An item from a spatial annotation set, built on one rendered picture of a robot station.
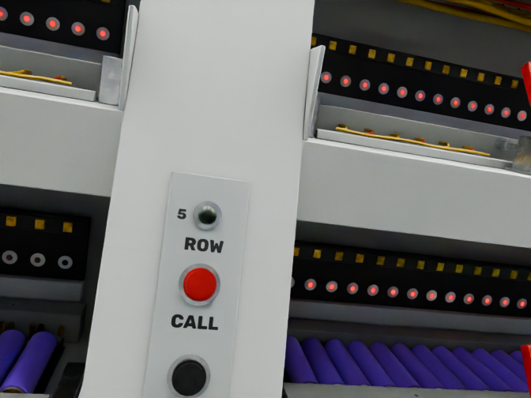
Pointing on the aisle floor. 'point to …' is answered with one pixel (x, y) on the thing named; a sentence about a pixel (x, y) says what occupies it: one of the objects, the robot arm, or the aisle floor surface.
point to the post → (188, 99)
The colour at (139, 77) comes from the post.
